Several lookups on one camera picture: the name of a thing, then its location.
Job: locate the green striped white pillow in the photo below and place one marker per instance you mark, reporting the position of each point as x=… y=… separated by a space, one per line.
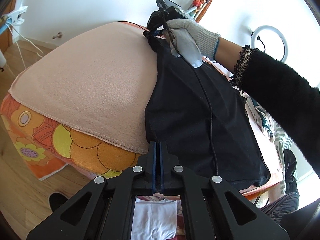
x=287 y=161

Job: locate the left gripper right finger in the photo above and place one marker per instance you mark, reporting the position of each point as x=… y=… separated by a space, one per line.
x=167 y=163

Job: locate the white clip lamp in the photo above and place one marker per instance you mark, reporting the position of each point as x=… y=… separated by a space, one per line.
x=15 y=16

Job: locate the black t-shirt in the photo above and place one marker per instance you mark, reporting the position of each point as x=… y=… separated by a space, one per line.
x=203 y=121

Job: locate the black phone on gripper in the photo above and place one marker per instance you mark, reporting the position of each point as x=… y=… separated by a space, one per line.
x=166 y=4

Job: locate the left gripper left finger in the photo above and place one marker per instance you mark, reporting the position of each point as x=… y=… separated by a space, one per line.
x=150 y=169

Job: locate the right hand grey glove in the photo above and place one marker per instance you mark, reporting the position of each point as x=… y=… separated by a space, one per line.
x=191 y=41

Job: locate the white ring light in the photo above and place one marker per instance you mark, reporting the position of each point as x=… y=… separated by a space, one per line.
x=270 y=40

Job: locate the white folded garment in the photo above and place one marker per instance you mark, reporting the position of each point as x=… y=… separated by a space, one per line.
x=154 y=219

